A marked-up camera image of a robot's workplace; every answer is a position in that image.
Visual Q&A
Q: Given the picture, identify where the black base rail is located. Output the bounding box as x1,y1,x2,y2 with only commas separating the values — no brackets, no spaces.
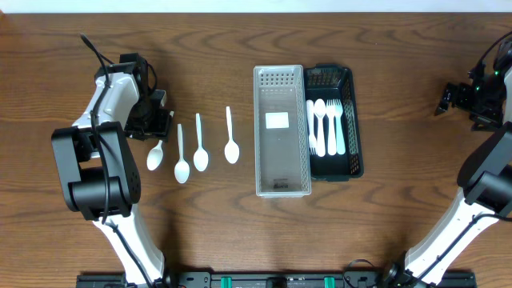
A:
75,271,478,288

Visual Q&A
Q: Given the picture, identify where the black plastic basket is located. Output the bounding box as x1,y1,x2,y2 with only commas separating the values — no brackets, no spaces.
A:
304,64,364,182

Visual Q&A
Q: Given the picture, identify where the white label in basket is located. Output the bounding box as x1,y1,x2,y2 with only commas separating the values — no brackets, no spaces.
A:
265,112,290,130

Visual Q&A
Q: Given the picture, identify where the clear plastic basket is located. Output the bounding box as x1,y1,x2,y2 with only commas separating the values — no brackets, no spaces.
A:
254,65,312,198

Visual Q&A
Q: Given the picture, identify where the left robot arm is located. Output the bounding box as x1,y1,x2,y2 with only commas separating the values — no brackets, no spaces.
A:
51,53,177,287

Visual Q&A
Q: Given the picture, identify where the white plastic fork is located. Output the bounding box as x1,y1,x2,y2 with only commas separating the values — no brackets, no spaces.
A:
326,100,337,155
334,99,346,155
306,100,316,155

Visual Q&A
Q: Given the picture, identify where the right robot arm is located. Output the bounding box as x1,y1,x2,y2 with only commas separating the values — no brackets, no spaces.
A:
376,34,511,287

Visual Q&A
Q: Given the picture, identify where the white plastic spoon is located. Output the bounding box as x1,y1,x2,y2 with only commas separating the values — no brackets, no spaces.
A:
224,106,240,164
146,139,169,171
314,98,326,157
194,113,209,172
174,124,190,184

